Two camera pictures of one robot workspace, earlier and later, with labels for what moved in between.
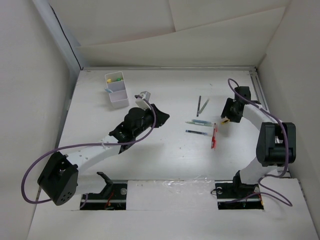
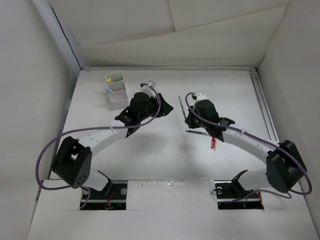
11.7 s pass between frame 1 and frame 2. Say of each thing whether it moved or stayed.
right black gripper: moved
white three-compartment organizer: stayed
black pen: moved
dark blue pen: stayed
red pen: stayed
